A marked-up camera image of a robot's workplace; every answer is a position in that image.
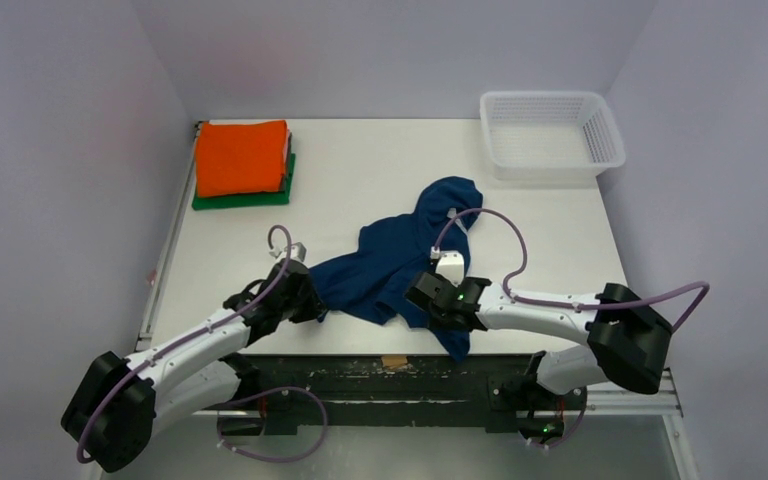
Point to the blue t shirt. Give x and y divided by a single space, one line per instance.
370 283

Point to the white plastic basket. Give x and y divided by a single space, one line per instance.
550 137

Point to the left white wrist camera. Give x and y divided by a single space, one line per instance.
293 252

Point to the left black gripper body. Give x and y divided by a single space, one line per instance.
303 306

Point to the folded orange t shirt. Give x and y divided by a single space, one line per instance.
241 158

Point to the folded dark t shirt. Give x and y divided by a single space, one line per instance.
289 166

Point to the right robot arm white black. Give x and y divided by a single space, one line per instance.
614 339

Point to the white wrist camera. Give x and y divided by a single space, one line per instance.
293 252
448 264

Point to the black mounting base rail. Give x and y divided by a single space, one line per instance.
487 392

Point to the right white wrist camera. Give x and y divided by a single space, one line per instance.
448 264

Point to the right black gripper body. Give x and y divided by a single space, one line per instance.
423 291

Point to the brown tape piece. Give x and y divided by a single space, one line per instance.
394 362

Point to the folded green t shirt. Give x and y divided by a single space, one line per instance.
240 201

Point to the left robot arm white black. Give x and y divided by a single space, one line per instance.
123 402

